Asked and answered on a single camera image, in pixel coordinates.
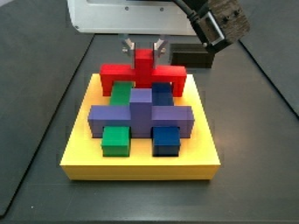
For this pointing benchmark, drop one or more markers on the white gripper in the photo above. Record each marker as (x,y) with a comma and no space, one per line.
(130,17)

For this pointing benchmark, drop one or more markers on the red cross-shaped block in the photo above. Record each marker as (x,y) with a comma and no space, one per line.
(143,73)

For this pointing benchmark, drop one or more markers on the yellow wooden board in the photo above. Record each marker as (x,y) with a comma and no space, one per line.
(84,163)

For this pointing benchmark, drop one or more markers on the purple cross-shaped block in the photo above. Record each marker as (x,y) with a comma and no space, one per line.
(140,115)

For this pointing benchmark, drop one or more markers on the blue bar block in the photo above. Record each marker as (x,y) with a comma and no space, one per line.
(165,134)

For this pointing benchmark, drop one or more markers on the green bar block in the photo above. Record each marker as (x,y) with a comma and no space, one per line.
(116,141)

